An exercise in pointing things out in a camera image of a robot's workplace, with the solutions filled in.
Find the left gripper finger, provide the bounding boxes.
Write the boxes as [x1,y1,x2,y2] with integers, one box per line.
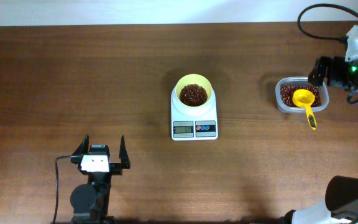
[72,134,90,156]
[119,135,131,169]

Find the yellow measuring scoop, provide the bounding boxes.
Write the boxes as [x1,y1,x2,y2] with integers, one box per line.
[292,89,316,130]

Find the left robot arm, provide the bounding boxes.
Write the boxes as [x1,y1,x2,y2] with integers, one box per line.
[70,136,131,223]

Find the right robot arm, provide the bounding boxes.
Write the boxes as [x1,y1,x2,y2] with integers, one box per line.
[278,25,358,224]

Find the white digital kitchen scale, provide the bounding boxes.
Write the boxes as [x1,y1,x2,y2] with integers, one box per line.
[170,85,219,141]

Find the red beans in bowl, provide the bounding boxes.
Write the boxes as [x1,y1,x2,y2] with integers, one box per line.
[179,84,208,107]

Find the yellow plastic bowl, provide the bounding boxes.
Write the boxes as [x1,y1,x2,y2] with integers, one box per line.
[173,74,213,108]

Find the clear plastic food container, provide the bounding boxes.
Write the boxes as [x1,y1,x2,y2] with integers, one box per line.
[275,77,329,113]

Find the left black cable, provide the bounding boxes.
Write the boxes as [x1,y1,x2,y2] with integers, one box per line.
[52,155,83,224]

